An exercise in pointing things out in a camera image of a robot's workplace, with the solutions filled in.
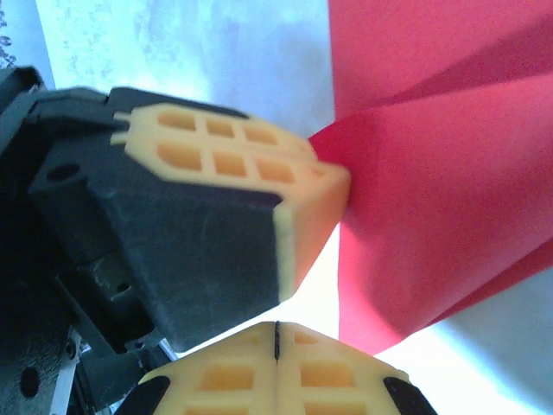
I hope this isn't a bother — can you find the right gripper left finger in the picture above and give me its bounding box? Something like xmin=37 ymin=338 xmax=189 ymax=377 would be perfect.
xmin=112 ymin=322 xmax=277 ymax=415

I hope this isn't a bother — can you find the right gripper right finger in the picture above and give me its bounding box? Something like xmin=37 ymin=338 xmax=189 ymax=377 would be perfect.
xmin=276 ymin=322 xmax=440 ymax=415

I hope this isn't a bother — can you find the red paper sheet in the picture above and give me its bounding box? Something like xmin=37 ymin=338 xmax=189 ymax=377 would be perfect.
xmin=308 ymin=0 xmax=553 ymax=355

